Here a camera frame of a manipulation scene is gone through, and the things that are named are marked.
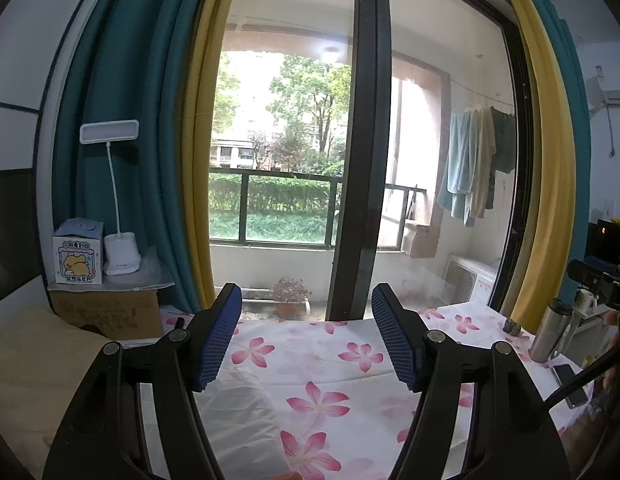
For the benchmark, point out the balcony cardboard box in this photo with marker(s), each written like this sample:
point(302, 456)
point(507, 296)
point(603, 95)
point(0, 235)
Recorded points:
point(421, 240)

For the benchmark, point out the dark hanging cloth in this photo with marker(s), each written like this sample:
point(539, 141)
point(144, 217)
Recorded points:
point(505, 140)

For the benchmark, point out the white desk lamp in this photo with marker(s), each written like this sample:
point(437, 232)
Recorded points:
point(120, 257)

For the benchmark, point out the white mug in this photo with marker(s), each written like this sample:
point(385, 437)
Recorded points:
point(585, 301)

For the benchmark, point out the yellow curtain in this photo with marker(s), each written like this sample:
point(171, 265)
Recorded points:
point(202, 160)
point(550, 160)

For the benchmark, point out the dark balcony railing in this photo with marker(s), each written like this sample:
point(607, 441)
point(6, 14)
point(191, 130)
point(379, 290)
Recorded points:
point(242, 210)

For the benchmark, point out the white side table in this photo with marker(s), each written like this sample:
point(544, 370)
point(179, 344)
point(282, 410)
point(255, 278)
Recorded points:
point(587, 324)

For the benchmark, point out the light blue hanging towel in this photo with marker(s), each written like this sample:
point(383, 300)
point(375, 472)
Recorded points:
point(460, 170)

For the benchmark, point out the white jacket with dark collar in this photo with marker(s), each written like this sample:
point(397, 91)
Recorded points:
point(250, 435)

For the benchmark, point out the round ceiling light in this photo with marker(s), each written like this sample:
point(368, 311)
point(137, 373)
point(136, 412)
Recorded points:
point(332, 53)

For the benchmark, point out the teal curtain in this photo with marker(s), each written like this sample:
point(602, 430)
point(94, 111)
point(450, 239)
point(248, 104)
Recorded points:
point(139, 110)
point(560, 25)

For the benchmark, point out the beige hanging cloth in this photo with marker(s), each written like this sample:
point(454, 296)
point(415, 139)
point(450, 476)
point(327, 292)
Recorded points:
point(484, 160)

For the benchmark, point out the dark headboard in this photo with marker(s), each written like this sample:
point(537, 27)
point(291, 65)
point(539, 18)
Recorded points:
point(9, 225)

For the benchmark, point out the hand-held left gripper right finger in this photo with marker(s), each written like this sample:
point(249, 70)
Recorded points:
point(395, 340)

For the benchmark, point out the small printed cartoon box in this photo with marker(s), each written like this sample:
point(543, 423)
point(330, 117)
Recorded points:
point(77, 260)

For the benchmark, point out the small dark ornament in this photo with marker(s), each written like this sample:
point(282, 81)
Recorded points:
point(512, 326)

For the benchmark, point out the floral bed sheet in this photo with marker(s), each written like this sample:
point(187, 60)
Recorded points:
point(340, 360)

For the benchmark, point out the potted plant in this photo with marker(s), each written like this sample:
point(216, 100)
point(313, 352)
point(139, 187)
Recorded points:
point(290, 295)

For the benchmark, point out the black monitor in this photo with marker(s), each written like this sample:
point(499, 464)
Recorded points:
point(607, 242)

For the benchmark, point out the grey plastic sheet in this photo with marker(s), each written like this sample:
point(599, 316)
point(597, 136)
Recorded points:
point(152, 270)

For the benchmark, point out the person's right hand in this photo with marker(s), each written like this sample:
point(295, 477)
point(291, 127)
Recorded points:
point(613, 318)

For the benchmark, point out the white wall air conditioner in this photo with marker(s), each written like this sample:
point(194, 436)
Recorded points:
point(612, 90)

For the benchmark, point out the white outdoor air conditioner unit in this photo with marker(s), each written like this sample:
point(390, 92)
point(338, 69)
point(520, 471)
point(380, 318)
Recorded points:
point(465, 280)

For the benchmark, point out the dark sliding door frame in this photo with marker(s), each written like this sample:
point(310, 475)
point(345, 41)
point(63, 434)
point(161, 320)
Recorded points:
point(522, 160)
point(360, 160)

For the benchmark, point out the beige pillow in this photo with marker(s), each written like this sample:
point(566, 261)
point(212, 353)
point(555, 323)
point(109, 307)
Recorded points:
point(34, 350)

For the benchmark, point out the brown cardboard box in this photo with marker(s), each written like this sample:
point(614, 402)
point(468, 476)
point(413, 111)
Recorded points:
point(109, 310)

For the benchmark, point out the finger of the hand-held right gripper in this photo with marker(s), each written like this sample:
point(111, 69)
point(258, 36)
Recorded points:
point(582, 269)

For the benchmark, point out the black rod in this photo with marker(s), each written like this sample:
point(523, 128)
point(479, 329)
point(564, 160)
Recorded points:
point(580, 385)

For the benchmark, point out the black smartphone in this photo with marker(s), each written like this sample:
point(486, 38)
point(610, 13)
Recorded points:
point(570, 385)

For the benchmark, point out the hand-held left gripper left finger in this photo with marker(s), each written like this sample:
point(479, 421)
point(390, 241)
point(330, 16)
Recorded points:
point(219, 340)

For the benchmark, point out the steel thermos bottle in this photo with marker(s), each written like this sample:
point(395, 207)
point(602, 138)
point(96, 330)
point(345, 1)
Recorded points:
point(549, 330)

